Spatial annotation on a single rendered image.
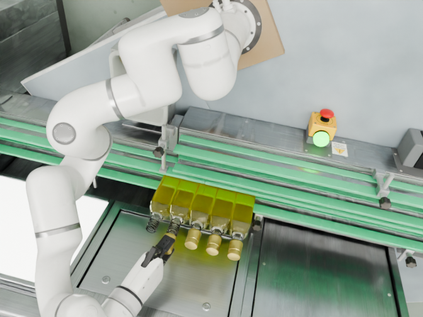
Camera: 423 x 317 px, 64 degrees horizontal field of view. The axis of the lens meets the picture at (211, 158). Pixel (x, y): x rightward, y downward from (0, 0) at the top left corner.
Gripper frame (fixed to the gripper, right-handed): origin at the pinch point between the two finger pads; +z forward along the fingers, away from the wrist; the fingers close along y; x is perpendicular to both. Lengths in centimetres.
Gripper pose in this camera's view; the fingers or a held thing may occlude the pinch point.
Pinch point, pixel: (165, 248)
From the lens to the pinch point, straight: 90.7
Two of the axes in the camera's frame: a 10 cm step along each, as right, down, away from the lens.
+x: -8.8, -3.8, 2.8
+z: 4.6, -5.6, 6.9
